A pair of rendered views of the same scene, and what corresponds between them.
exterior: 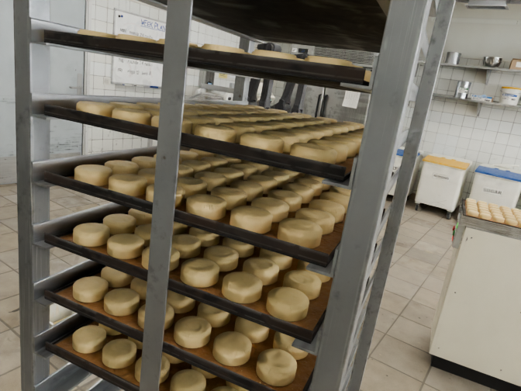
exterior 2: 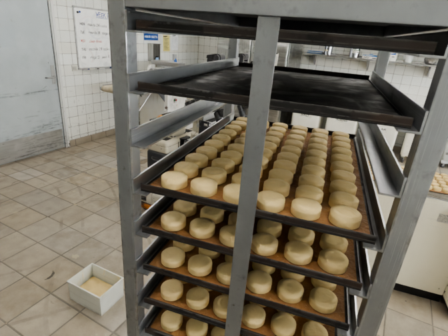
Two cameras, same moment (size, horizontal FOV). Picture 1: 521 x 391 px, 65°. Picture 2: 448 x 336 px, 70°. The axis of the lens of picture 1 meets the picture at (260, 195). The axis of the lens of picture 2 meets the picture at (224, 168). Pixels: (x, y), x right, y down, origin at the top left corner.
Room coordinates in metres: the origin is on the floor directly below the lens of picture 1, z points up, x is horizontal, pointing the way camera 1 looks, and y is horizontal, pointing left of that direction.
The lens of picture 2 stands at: (0.00, 0.20, 1.76)
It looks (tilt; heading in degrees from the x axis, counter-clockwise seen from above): 23 degrees down; 354
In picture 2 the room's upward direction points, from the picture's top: 5 degrees clockwise
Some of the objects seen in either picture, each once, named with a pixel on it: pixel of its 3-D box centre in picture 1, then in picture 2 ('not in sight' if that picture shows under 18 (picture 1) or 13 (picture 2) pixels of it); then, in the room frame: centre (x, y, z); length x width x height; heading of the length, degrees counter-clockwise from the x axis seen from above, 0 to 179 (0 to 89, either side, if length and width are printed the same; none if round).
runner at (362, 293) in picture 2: (397, 88); (351, 200); (0.67, -0.19, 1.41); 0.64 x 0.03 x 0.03; 158
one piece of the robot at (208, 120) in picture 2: not in sight; (210, 123); (2.88, 0.08, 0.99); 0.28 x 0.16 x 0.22; 148
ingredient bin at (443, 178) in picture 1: (441, 185); (342, 125); (5.57, -2.46, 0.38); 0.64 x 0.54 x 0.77; 149
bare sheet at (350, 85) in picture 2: not in sight; (287, 81); (0.73, 0.00, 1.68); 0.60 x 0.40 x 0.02; 158
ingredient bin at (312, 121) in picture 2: (395, 174); (307, 119); (5.91, -1.91, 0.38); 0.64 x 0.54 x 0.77; 150
